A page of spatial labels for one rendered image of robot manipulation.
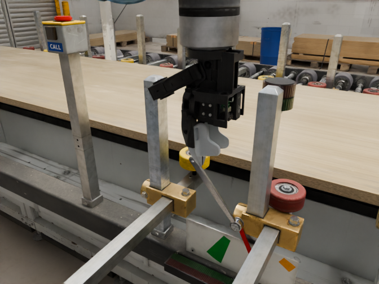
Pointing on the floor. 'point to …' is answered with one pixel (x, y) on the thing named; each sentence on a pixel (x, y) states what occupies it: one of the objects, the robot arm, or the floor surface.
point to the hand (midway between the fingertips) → (197, 158)
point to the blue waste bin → (269, 45)
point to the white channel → (108, 30)
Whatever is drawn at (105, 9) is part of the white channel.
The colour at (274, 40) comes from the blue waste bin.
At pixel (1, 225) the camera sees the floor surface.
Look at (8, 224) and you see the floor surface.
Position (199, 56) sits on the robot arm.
